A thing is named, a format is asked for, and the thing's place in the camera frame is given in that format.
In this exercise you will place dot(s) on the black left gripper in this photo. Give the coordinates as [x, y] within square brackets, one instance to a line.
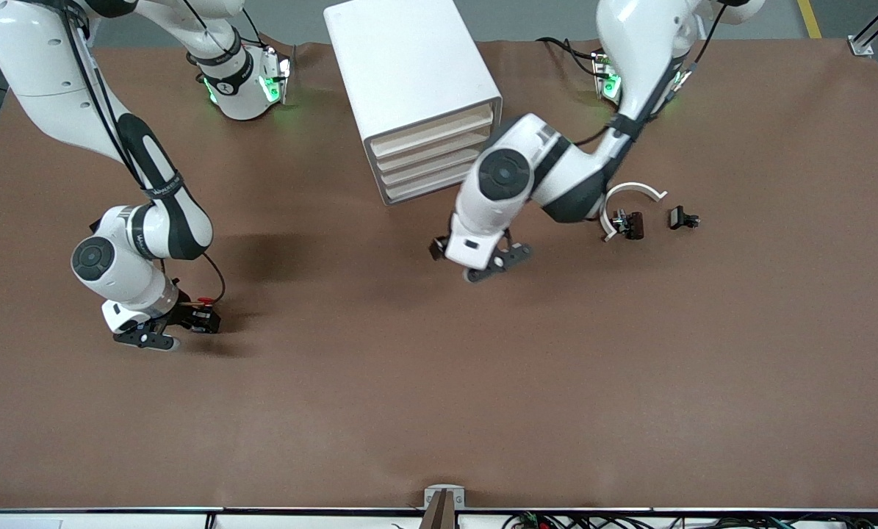
[436, 248]

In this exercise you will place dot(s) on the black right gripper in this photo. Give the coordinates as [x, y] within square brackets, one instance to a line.
[186, 314]

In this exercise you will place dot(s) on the red push button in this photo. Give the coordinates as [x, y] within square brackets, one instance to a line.
[205, 317]

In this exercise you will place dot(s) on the white tray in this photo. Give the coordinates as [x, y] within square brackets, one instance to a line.
[431, 148]

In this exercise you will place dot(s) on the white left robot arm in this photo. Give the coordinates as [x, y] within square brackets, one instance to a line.
[637, 44]

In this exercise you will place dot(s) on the brown table mat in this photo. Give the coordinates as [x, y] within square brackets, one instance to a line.
[409, 404]

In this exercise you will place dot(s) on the dark brown terminal block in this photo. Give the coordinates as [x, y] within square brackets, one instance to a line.
[635, 225]

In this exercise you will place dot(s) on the small black clip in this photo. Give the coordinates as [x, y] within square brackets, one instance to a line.
[677, 217]

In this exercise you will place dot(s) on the brown pole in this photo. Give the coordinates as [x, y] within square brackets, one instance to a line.
[438, 518]

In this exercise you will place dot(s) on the white curved plastic bracket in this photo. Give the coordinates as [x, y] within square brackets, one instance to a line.
[633, 186]

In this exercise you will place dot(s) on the grey metal bracket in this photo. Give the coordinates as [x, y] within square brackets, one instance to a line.
[444, 487]

